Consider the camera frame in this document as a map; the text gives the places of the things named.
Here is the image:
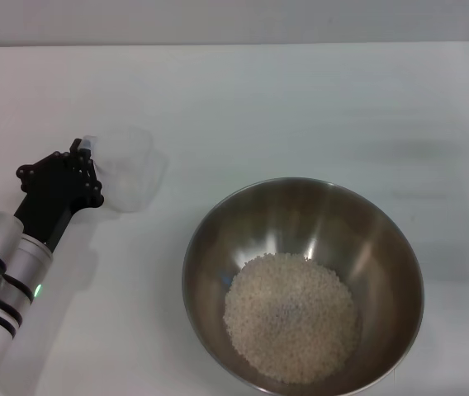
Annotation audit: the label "clear plastic measuring cup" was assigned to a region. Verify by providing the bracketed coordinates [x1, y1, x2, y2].
[83, 127, 168, 214]

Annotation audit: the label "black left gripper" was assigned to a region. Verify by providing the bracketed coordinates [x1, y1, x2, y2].
[12, 138, 106, 252]

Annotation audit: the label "white rice grains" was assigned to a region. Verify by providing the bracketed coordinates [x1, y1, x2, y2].
[222, 252, 362, 373]

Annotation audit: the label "stainless steel mixing bowl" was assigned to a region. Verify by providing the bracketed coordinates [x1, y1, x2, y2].
[181, 177, 425, 396]

